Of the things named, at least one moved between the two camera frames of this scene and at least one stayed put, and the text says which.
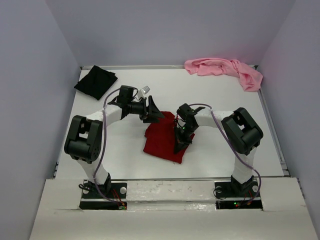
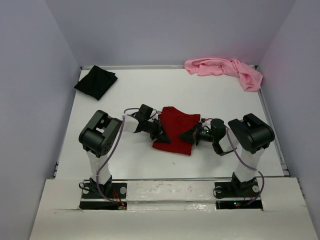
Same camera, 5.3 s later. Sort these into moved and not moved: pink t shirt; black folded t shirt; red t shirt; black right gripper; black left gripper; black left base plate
Moved: red t shirt; black left gripper; black right gripper
Not moved: pink t shirt; black folded t shirt; black left base plate
